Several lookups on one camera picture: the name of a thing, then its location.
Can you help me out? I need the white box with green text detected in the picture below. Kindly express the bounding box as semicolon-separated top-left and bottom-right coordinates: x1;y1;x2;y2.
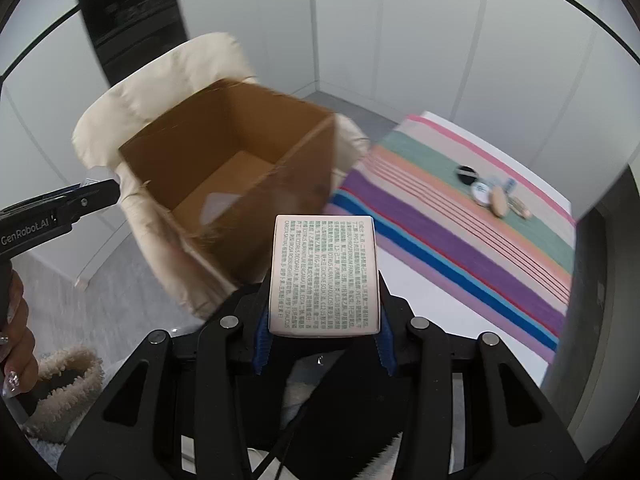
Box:
268;214;382;338

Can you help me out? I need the pink blue labelled tube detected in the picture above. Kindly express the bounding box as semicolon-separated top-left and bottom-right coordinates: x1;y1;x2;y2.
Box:
490;177;518;196

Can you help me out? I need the left hand with nail art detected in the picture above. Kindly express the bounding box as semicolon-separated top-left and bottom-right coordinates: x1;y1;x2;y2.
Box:
1;271;38;399

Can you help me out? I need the cream padded chair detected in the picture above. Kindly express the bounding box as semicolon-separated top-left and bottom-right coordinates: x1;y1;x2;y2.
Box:
73;32;370;318

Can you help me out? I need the striped colourful blanket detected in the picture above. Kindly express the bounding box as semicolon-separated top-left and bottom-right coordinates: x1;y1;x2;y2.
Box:
326;112;576;363

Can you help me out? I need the fluffy cream slipper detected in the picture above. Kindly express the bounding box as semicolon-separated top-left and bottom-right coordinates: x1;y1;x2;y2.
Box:
23;346;104;444

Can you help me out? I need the beige oval wooden item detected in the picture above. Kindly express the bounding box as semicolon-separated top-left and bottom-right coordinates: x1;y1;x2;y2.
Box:
489;186;509;218

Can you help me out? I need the brown cardboard box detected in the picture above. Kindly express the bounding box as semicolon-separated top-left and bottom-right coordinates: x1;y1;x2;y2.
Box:
119;79;335;283

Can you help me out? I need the small tan bottle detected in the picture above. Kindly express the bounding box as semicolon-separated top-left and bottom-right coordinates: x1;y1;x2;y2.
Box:
508;196;532;220

